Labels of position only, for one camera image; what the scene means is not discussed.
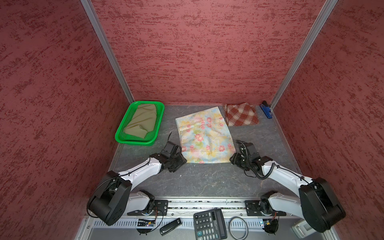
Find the aluminium front rail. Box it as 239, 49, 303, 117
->
86, 197, 326, 218

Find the aluminium corner post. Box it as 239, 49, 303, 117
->
81, 0, 135, 104
270, 0, 338, 110

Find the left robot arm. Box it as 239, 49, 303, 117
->
86, 152, 187, 226

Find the blue clamp tool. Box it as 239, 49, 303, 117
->
260, 101, 273, 119

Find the left circuit board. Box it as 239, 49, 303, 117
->
136, 219, 157, 235

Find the green plastic basket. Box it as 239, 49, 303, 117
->
115, 101, 165, 146

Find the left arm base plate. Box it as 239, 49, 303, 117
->
125, 200, 169, 217

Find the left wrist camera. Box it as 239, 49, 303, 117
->
161, 141, 181, 159

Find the red plaid skirt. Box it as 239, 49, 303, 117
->
224, 103, 259, 127

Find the left aluminium corner post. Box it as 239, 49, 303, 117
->
81, 0, 135, 104

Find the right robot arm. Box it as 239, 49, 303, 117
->
230, 153, 346, 233

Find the right aluminium corner post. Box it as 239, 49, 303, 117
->
270, 0, 338, 110

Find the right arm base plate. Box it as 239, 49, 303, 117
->
245, 200, 287, 217

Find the circuit board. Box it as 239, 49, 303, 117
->
263, 219, 279, 235
136, 219, 157, 235

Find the olive green skirt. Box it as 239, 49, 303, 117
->
123, 104, 157, 139

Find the floral pastel skirt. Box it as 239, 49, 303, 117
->
176, 107, 236, 164

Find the grey white box device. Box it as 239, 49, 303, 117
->
292, 220, 316, 239

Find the black calculator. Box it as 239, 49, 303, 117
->
193, 209, 228, 240

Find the black remote stick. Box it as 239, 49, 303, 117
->
160, 218, 182, 236

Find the right circuit board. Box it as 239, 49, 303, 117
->
263, 219, 279, 235

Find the black cable ring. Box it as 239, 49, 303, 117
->
228, 216, 250, 240

